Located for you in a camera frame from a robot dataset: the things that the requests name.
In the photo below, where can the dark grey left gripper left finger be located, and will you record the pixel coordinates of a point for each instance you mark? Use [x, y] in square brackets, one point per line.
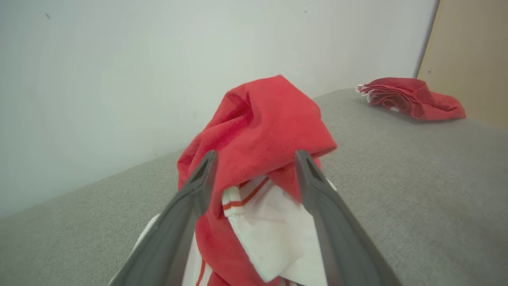
[174, 238]

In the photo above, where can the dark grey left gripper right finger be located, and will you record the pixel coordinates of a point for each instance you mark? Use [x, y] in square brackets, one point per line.
[341, 246]

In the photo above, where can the red basketball jersey white sleeves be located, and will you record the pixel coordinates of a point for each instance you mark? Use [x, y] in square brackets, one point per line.
[262, 119]

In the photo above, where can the red shorts with white stripes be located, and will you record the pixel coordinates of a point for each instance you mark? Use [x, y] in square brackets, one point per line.
[416, 97]

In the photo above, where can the grey fabric sofa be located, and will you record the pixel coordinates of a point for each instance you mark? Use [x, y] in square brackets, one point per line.
[416, 190]

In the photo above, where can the beige wooden panel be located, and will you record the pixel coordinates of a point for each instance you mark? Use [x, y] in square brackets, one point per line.
[472, 55]

